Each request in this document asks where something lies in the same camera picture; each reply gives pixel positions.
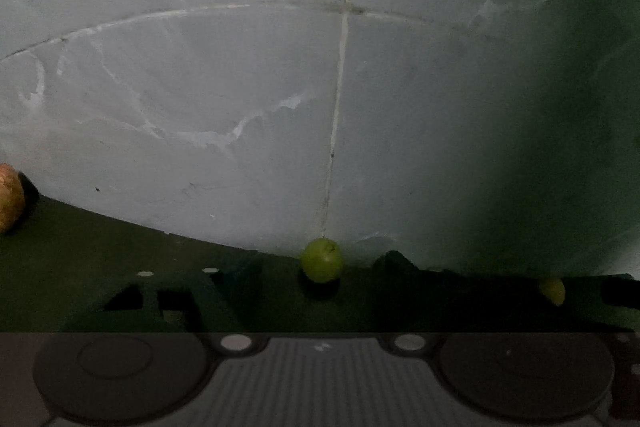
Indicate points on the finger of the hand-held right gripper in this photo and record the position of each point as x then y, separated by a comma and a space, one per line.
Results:
622, 291

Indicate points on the large green grape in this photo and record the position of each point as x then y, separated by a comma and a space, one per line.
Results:
552, 291

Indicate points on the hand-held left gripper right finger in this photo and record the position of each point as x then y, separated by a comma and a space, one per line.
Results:
410, 287

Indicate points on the small green grape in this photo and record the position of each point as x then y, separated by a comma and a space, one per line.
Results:
321, 260

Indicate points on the reddish brown apple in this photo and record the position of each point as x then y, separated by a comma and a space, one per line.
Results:
9, 199

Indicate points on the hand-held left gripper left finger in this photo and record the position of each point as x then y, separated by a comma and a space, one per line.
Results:
225, 297

